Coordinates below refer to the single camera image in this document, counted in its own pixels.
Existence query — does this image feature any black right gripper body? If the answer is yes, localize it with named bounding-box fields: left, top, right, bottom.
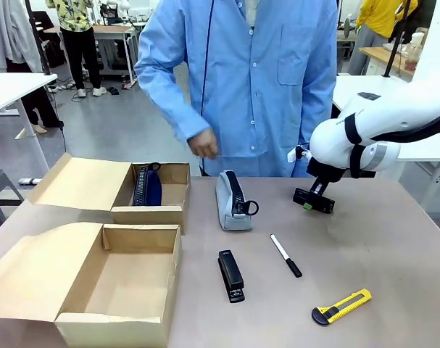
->
left=292, top=176, right=336, bottom=215

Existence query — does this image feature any grey pencil case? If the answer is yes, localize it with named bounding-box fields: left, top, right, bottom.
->
left=215, top=169, right=260, bottom=232

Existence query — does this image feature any person's right forearm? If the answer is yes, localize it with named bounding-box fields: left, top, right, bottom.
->
left=133, top=54, right=212, bottom=143

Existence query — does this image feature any person's left forearm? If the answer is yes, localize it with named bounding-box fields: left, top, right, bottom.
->
left=298, top=61, right=339, bottom=153

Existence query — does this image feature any cardboard box holding navy case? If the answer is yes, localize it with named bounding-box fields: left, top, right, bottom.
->
left=27, top=152, right=191, bottom=236

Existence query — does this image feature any large open cardboard box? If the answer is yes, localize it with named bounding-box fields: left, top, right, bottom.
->
left=0, top=221, right=183, bottom=348

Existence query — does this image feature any person's right hand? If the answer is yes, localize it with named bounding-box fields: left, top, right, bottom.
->
left=186, top=128, right=220, bottom=160

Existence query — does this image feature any white marker black cap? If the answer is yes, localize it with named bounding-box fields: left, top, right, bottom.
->
left=270, top=233, right=304, bottom=279

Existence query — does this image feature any black stapler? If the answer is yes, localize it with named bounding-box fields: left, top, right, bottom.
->
left=217, top=249, right=246, bottom=305

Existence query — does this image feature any yellow black utility knife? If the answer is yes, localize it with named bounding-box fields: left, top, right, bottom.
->
left=311, top=288, right=373, bottom=326

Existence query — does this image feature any person in blue coat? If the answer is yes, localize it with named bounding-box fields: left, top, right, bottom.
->
left=133, top=0, right=339, bottom=178

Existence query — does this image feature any light wood table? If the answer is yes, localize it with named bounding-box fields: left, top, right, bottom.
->
left=359, top=45, right=417, bottom=83

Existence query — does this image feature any navy blue pencil case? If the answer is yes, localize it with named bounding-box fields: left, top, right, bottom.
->
left=131, top=162, right=164, bottom=207

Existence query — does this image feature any clear plastic bottle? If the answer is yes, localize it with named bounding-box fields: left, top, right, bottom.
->
left=403, top=31, right=425, bottom=72

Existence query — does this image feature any black stand pole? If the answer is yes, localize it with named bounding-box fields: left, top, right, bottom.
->
left=382, top=0, right=413, bottom=79

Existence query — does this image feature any person in yellow hoodie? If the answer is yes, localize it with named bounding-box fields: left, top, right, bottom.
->
left=347, top=0, right=420, bottom=76

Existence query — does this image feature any wooden top workbench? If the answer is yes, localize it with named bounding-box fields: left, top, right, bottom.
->
left=44, top=23, right=139, bottom=85

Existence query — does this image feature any white floor power strip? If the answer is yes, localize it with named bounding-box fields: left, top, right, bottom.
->
left=46, top=80, right=77, bottom=92

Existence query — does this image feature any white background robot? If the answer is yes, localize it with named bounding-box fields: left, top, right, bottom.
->
left=99, top=0, right=133, bottom=21

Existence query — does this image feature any person in black trousers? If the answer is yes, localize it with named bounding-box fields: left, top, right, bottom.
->
left=4, top=57, right=65, bottom=134

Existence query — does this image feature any person in yellow floral shirt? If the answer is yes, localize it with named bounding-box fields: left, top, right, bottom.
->
left=45, top=0, right=108, bottom=98

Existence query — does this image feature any black tripod pole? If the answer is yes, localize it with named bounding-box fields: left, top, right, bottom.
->
left=23, top=0, right=54, bottom=76

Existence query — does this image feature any white table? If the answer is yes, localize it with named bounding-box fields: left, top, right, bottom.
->
left=0, top=72, right=59, bottom=175

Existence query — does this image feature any black velcro strap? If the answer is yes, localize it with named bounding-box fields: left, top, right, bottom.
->
left=344, top=113, right=364, bottom=146
left=349, top=144, right=377, bottom=179

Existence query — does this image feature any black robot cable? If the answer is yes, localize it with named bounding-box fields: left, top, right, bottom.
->
left=370, top=108, right=440, bottom=144

